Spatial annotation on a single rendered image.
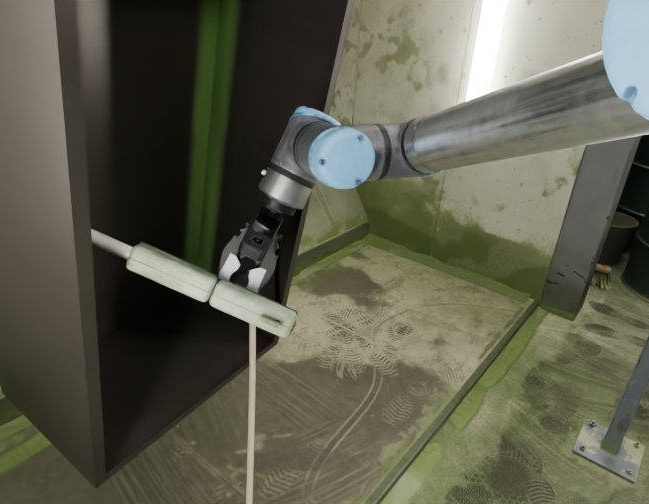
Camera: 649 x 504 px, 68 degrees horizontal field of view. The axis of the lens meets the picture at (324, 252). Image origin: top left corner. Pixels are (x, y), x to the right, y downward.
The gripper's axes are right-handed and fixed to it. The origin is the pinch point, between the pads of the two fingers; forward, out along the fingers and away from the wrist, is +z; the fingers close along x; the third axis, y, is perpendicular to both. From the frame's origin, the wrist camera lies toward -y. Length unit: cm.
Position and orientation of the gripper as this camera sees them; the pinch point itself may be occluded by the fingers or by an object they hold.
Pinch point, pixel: (230, 298)
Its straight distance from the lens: 90.5
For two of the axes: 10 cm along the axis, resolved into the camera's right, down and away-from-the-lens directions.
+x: -8.9, -4.4, -1.0
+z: -4.5, 8.8, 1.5
